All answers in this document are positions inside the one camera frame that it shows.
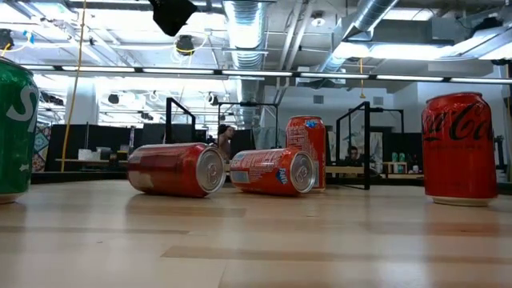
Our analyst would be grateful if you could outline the black ceiling device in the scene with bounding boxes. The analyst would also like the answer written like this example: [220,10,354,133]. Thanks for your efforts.
[0,28,14,51]

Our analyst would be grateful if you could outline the red coca-cola can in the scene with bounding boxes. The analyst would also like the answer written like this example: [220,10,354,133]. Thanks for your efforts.
[126,142,227,199]
[421,92,499,208]

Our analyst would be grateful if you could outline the white box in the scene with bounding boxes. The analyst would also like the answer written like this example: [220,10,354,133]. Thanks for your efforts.
[77,148,102,162]

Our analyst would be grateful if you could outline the black bar with light strips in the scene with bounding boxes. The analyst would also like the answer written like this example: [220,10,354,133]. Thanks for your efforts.
[19,63,512,86]

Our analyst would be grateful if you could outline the yellow hanging pull cord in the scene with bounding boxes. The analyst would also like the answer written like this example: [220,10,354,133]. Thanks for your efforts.
[358,58,367,100]

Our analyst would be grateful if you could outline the black wire tray rack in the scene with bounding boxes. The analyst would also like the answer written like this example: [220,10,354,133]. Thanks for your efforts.
[165,97,372,191]

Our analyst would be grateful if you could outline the green Sprite can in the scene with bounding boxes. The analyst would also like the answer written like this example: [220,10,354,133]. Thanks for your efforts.
[0,57,40,205]

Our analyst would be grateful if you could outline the red Coca-Cola can, black script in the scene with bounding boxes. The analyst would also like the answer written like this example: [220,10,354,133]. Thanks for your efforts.
[421,92,499,208]

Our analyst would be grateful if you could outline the black partition panel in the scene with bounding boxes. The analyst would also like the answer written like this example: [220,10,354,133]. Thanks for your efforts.
[45,123,209,173]
[382,131,425,177]

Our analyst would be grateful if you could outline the black metal frame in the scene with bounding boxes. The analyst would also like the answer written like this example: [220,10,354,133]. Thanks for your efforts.
[370,106,405,134]

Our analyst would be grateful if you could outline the wooden desk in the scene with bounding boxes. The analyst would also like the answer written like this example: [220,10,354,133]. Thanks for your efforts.
[54,158,135,165]

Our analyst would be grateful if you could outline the small wooden shelf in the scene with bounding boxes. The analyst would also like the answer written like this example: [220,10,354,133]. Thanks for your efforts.
[381,160,410,179]

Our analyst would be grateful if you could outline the person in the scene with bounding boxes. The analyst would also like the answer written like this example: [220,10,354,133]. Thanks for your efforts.
[217,123,236,162]
[344,145,362,168]

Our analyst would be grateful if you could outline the silver ventilation duct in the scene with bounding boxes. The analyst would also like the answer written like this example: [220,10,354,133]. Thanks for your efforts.
[222,0,268,126]
[318,0,401,74]

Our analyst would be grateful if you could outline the black overhead camera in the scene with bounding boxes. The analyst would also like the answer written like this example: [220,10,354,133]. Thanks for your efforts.
[174,34,197,57]

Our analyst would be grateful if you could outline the colourful patterned partition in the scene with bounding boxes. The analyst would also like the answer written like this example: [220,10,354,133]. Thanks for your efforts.
[32,125,52,173]

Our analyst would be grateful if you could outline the yellow hanging cable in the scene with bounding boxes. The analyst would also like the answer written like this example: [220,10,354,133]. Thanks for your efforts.
[59,0,87,173]

